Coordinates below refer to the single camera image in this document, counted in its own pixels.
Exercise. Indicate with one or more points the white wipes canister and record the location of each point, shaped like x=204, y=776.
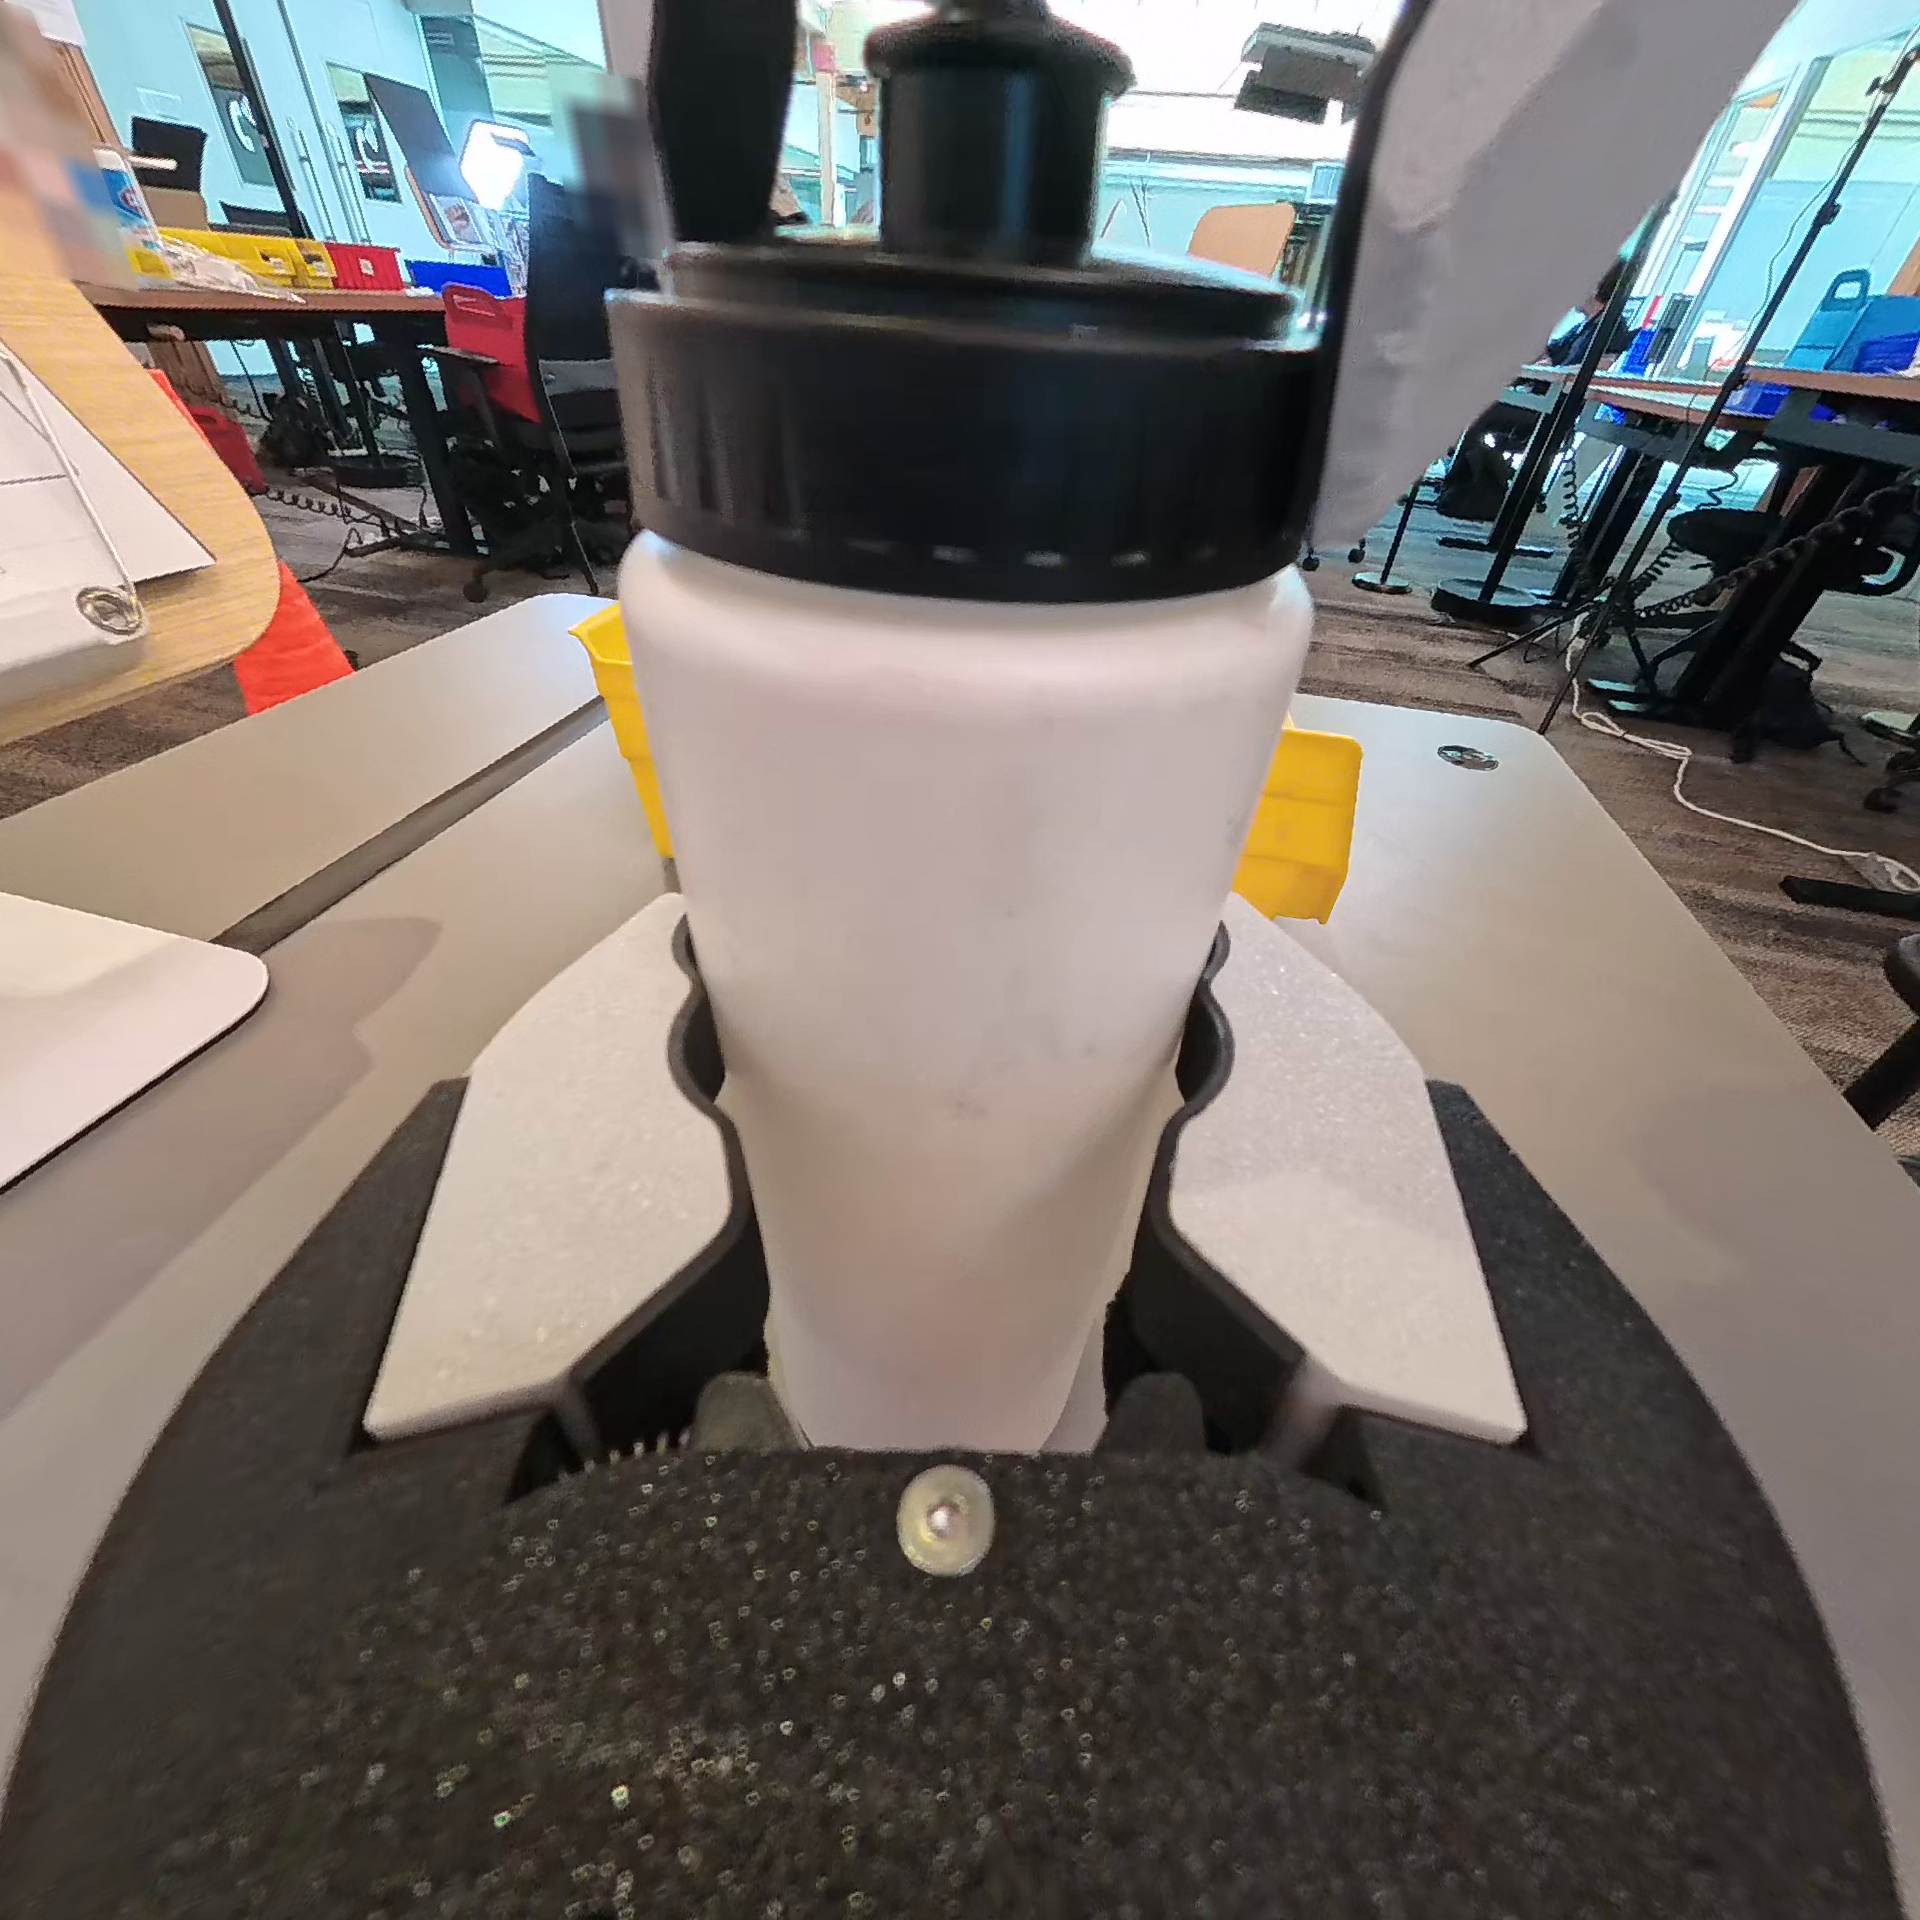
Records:
x=130, y=203

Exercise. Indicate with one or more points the blue background bins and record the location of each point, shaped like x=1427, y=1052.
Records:
x=1859, y=332

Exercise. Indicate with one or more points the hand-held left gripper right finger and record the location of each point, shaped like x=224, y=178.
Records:
x=1338, y=1201

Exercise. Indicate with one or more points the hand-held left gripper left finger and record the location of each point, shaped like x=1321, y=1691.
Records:
x=568, y=1188

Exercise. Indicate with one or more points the black bottle lid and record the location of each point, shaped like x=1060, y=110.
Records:
x=960, y=452

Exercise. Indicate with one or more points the small yellow bins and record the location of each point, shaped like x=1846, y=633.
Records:
x=239, y=261

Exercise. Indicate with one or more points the printed instruction sheet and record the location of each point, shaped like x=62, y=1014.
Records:
x=59, y=523

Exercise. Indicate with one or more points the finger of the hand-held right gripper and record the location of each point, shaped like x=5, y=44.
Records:
x=721, y=105
x=1499, y=181

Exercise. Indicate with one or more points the background document stand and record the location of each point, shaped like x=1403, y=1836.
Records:
x=1243, y=240

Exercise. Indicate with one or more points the white plastic bottle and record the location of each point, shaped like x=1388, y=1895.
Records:
x=960, y=899

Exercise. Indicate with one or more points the orange traffic cone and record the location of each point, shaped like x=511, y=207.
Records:
x=292, y=653

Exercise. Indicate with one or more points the small red bin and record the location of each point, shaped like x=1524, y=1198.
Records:
x=363, y=267

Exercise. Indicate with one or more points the yellow plastic bin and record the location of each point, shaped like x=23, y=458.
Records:
x=1299, y=811

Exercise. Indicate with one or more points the red chair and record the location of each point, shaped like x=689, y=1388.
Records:
x=493, y=344

